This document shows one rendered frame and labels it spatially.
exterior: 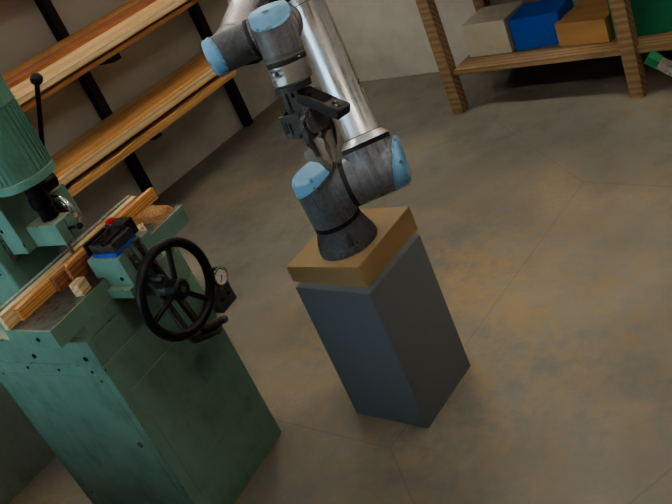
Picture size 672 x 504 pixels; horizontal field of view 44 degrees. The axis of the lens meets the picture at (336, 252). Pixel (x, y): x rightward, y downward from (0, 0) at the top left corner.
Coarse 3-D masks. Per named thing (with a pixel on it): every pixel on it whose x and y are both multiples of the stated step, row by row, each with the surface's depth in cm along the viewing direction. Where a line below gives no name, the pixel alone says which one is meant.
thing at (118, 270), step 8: (144, 232) 231; (144, 240) 230; (152, 240) 233; (136, 248) 228; (120, 256) 224; (160, 256) 235; (96, 264) 229; (104, 264) 227; (112, 264) 225; (120, 264) 223; (128, 264) 225; (96, 272) 231; (104, 272) 229; (112, 272) 228; (120, 272) 226; (128, 272) 225; (136, 272) 227; (112, 280) 230; (120, 280) 228; (128, 280) 226
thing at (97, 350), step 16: (176, 256) 253; (128, 304) 237; (160, 304) 247; (112, 320) 232; (128, 320) 237; (0, 336) 249; (96, 336) 227; (112, 336) 232; (128, 336) 236; (0, 352) 253; (16, 352) 248; (32, 352) 243; (48, 352) 238; (64, 352) 234; (80, 352) 229; (96, 352) 227; (112, 352) 232
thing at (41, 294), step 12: (144, 192) 266; (132, 204) 260; (144, 204) 264; (120, 216) 255; (132, 216) 259; (36, 288) 232; (48, 288) 233; (24, 300) 228; (36, 300) 230; (24, 312) 227
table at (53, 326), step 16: (176, 208) 254; (144, 224) 253; (160, 224) 248; (176, 224) 253; (160, 240) 248; (96, 288) 228; (112, 288) 230; (128, 288) 226; (48, 304) 230; (64, 304) 226; (80, 304) 223; (96, 304) 228; (32, 320) 225; (48, 320) 221; (64, 320) 219; (80, 320) 223; (16, 336) 226; (32, 336) 221; (48, 336) 217; (64, 336) 219
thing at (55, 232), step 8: (64, 216) 234; (72, 216) 236; (32, 224) 239; (40, 224) 236; (48, 224) 233; (56, 224) 232; (64, 224) 234; (72, 224) 236; (32, 232) 239; (40, 232) 237; (48, 232) 235; (56, 232) 233; (64, 232) 234; (72, 232) 236; (80, 232) 238; (40, 240) 239; (48, 240) 237; (56, 240) 235; (64, 240) 234
